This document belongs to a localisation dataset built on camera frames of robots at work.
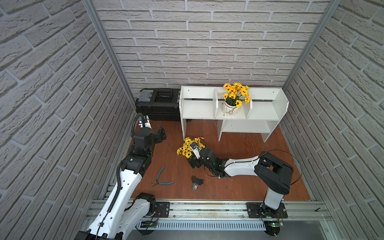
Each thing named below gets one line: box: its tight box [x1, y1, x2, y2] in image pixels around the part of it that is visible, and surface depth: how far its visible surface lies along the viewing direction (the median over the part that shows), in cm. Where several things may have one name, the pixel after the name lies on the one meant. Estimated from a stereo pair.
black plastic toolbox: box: [135, 88, 180, 122], surface depth 103 cm
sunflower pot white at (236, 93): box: [222, 82, 251, 117], surface depth 76 cm
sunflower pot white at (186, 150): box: [176, 137, 206, 159], surface depth 83 cm
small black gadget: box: [191, 175, 204, 191], surface depth 83 cm
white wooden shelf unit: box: [179, 85, 289, 143], surface depth 85 cm
